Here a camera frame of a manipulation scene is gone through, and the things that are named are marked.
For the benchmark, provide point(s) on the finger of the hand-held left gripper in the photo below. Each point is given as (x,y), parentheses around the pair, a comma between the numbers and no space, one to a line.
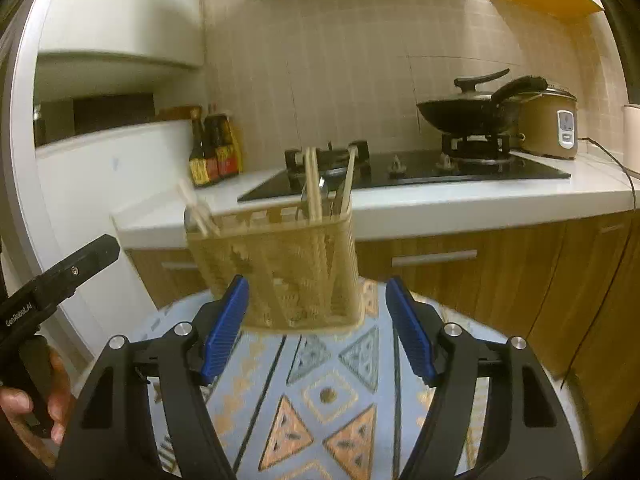
(85,262)

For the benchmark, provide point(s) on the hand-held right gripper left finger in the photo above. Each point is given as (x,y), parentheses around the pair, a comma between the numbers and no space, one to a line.
(227,330)

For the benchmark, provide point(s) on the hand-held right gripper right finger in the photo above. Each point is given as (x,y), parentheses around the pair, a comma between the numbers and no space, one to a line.
(410,330)

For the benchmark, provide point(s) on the yellow plastic utensil basket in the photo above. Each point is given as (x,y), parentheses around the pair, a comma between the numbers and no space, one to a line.
(280,260)

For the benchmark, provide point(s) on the wooden chopstick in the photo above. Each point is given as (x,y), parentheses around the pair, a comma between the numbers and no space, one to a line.
(192,207)
(207,220)
(310,185)
(317,185)
(350,175)

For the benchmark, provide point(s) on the person's left hand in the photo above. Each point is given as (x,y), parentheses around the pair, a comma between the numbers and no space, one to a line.
(62,400)

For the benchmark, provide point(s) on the wooden base cabinet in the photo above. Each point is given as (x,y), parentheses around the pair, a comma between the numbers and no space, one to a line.
(475,285)

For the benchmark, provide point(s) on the soy sauce bottle yellow label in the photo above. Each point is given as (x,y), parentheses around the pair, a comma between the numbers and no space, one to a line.
(200,165)

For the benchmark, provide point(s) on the black glass gas stove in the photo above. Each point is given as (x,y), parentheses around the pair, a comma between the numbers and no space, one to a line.
(425,175)

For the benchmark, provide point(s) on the grey stove knob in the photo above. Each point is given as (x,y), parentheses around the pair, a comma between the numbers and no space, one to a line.
(397,166)
(445,162)

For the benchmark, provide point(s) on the brown cardboard box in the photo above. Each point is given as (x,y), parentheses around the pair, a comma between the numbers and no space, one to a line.
(175,112)

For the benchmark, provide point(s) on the soy sauce bottle red label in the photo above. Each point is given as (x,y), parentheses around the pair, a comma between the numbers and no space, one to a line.
(227,155)

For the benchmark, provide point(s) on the black wok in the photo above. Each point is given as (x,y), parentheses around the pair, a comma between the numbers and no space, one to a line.
(460,115)

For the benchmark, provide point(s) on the beige rice cooker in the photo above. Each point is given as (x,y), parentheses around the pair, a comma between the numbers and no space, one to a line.
(545,130)

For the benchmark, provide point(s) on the glass wok lid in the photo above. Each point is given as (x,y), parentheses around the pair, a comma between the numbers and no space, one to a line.
(470,91)

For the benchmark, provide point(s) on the white electric kettle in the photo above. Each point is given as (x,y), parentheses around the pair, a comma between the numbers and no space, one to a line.
(632,130)

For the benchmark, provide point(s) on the white wall cabinet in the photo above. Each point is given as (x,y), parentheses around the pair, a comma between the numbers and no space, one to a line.
(125,10)

